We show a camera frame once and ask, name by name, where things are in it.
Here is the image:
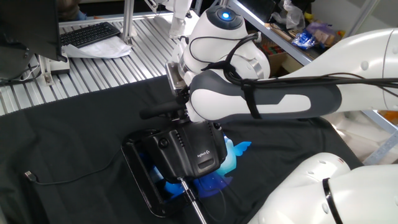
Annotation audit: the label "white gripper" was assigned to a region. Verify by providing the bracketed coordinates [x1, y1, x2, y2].
[175, 86, 206, 123]

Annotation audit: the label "black wheel base unit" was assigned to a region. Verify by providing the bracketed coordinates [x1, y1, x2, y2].
[120, 129, 188, 218]

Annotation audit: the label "white paper sheets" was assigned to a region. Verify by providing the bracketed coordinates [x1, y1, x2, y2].
[62, 36, 133, 59]

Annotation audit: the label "large open cardboard box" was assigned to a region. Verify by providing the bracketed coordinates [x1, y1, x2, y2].
[259, 37, 289, 78]

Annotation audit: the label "colourful wooden block set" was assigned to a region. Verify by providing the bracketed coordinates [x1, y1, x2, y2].
[262, 43, 281, 57]

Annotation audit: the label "silver metal clamp rod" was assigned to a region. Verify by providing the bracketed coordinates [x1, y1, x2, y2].
[177, 177, 208, 224]

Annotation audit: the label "black computer keyboard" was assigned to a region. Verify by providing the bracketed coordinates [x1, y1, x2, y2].
[60, 21, 121, 49]

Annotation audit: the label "brown cardboard box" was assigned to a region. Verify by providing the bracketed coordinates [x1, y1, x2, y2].
[280, 55, 305, 75]

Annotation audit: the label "black table cloth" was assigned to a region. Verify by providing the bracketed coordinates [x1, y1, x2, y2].
[0, 74, 363, 224]

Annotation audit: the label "blue plastic bag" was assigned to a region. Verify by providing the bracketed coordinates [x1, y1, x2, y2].
[291, 29, 318, 50]

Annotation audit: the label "clear crumpled plastic bag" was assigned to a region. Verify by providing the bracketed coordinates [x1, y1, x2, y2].
[271, 0, 306, 30]

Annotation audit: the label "purple plastic bag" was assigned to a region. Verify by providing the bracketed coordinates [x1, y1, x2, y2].
[306, 21, 337, 43]

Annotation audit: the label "black computer monitor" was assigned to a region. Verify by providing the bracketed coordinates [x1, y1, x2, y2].
[0, 0, 68, 82]

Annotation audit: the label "orange box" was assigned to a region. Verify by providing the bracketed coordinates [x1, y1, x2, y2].
[377, 110, 398, 125]

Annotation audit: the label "silver wrist camera blue ends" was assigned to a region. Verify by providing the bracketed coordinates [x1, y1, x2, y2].
[164, 60, 188, 96]

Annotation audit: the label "aluminium frame post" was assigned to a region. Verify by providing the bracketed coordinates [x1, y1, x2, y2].
[122, 0, 137, 45]

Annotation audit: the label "aluminium frame rail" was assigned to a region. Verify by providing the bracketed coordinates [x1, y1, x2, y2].
[58, 11, 175, 28]

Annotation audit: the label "thin black USB cable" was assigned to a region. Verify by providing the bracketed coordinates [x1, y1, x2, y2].
[24, 147, 123, 186]

